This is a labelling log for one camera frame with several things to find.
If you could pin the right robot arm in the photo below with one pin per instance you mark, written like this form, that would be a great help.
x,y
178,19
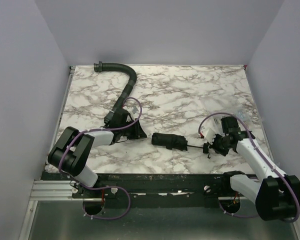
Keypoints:
x,y
276,195

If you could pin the aluminium table frame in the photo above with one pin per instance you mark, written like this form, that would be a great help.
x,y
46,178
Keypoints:
x,y
174,99

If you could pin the black folding umbrella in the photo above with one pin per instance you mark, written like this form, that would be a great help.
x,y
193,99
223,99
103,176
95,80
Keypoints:
x,y
177,142

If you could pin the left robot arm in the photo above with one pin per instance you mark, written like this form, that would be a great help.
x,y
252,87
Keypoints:
x,y
71,151

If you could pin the clear plastic screw box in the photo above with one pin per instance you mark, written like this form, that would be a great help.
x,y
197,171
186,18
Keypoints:
x,y
233,114

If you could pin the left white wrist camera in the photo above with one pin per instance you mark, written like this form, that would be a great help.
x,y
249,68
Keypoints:
x,y
133,113

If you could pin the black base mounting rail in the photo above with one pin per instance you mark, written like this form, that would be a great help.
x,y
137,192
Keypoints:
x,y
153,191

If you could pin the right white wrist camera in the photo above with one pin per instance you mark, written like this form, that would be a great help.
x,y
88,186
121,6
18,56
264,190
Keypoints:
x,y
208,134

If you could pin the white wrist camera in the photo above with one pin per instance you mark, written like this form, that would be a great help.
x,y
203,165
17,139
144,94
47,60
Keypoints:
x,y
133,113
208,134

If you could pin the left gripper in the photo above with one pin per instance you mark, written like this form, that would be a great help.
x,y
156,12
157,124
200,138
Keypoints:
x,y
134,127

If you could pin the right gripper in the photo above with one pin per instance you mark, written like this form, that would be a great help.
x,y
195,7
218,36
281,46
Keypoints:
x,y
213,145

